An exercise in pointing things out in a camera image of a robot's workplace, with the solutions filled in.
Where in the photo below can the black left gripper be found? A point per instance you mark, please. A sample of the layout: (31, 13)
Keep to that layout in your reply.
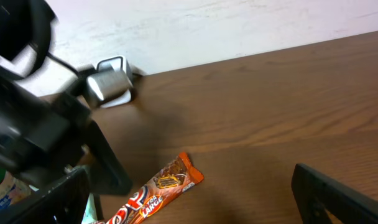
(39, 139)

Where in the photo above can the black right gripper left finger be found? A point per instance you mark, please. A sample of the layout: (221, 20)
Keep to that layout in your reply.
(63, 201)

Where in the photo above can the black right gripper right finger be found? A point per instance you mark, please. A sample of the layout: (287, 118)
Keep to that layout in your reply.
(317, 195)

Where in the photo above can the green tissue pack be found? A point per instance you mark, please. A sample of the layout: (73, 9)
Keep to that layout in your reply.
(90, 215)

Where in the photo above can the green cap bottle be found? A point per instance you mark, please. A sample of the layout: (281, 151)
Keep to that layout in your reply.
(12, 190)

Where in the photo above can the orange chocolate bar wrapper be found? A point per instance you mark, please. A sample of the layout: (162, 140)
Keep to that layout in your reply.
(174, 179)

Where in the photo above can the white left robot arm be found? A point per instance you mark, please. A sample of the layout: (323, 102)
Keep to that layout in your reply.
(29, 23)

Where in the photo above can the white barcode scanner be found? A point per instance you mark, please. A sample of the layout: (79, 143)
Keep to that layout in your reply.
(118, 63)

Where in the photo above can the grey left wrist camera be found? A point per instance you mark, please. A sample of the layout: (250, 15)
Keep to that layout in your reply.
(107, 89)

